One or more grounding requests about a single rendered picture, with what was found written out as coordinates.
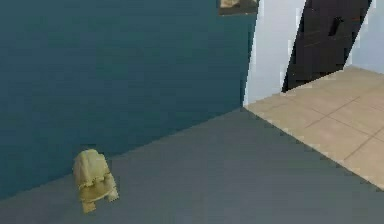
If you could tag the framed wall picture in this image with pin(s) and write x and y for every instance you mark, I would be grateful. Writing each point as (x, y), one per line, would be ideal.
(237, 6)

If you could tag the yellow crumpled cloth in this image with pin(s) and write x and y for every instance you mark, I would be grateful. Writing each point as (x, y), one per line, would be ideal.
(93, 176)

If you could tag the dark brown room door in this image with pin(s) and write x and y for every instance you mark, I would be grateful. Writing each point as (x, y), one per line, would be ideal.
(316, 46)

